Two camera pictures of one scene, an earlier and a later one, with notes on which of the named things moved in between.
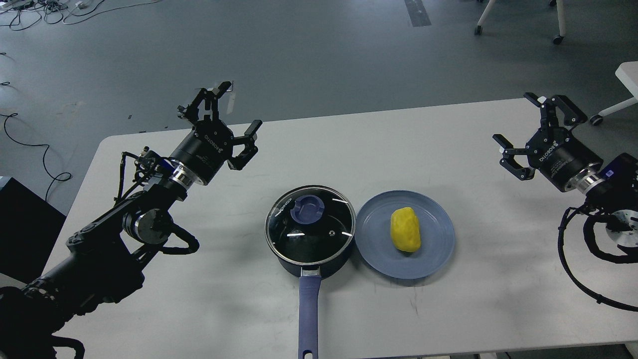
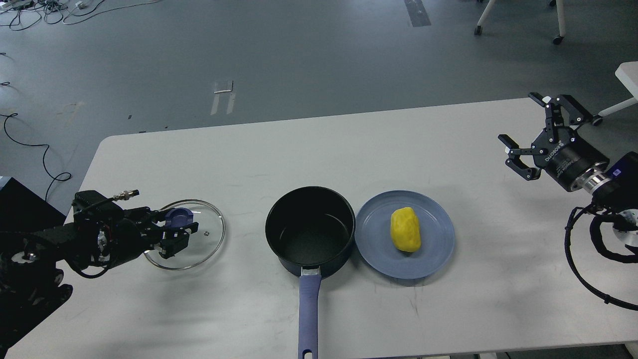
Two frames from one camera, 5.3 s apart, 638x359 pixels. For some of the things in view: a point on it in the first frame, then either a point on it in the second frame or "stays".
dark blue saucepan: [310, 229] stays
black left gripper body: [205, 151] to [125, 234]
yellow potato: [405, 229] stays
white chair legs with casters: [557, 39] stays
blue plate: [373, 233] stays
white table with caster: [627, 73] stays
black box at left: [29, 227] stays
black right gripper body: [559, 156] stays
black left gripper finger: [248, 140] to [171, 242]
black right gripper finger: [549, 108] stays
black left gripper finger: [191, 112] to [161, 215]
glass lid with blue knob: [310, 225] to [205, 243]
